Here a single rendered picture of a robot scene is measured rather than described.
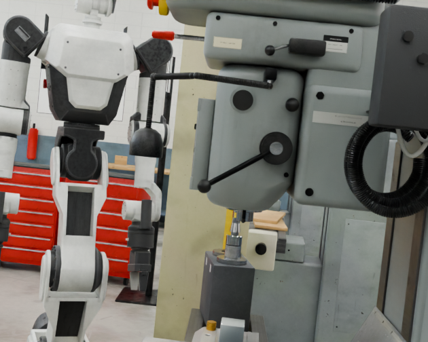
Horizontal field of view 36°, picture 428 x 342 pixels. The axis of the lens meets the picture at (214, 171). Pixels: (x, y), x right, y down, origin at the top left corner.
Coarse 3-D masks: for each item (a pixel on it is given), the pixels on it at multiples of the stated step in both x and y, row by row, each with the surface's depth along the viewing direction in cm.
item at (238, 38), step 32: (224, 32) 138; (256, 32) 138; (288, 32) 137; (320, 32) 137; (352, 32) 137; (224, 64) 148; (256, 64) 142; (288, 64) 138; (320, 64) 138; (352, 64) 137
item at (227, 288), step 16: (208, 256) 199; (240, 256) 195; (208, 272) 195; (224, 272) 185; (240, 272) 186; (208, 288) 192; (224, 288) 186; (240, 288) 186; (208, 304) 189; (224, 304) 186; (240, 304) 187
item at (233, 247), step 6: (228, 240) 190; (234, 240) 189; (240, 240) 190; (228, 246) 190; (234, 246) 189; (240, 246) 190; (228, 252) 189; (234, 252) 189; (228, 258) 189; (234, 258) 189
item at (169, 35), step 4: (152, 32) 159; (156, 32) 159; (160, 32) 159; (164, 32) 159; (168, 32) 159; (172, 32) 159; (152, 36) 160; (156, 36) 159; (160, 36) 159; (164, 36) 159; (168, 36) 159; (172, 36) 159; (176, 36) 159; (180, 36) 159; (184, 36) 159; (188, 36) 159; (192, 36) 159; (196, 36) 159; (172, 40) 160; (192, 40) 160; (196, 40) 159; (200, 40) 159
